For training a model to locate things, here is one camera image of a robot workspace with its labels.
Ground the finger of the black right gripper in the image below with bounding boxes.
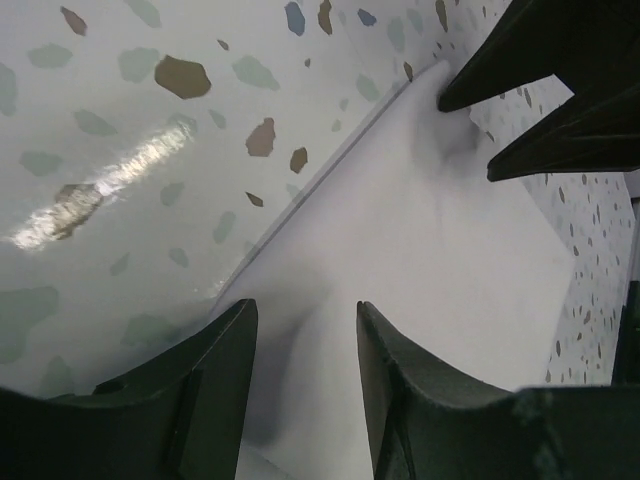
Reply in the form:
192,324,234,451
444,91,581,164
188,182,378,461
438,0,639,112
487,84,639,182

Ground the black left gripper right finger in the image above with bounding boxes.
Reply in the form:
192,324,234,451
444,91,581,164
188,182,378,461
357,302,639,479

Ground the white t shirt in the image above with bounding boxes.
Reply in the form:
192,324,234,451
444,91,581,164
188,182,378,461
218,61,574,479

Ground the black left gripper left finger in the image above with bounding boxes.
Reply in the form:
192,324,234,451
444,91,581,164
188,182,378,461
1,299,258,479

